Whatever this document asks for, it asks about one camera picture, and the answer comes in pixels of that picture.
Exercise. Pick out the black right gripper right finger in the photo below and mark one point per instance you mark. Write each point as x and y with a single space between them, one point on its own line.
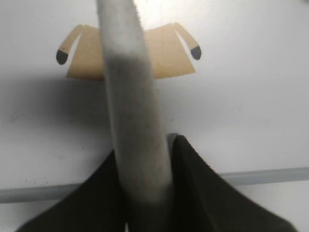
204 202

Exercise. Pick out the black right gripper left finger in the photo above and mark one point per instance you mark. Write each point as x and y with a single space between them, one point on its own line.
97 205

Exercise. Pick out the white handled kitchen knife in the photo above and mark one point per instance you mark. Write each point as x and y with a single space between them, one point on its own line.
138 135

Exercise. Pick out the white deer cutting board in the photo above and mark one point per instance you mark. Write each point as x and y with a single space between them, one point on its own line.
245 109

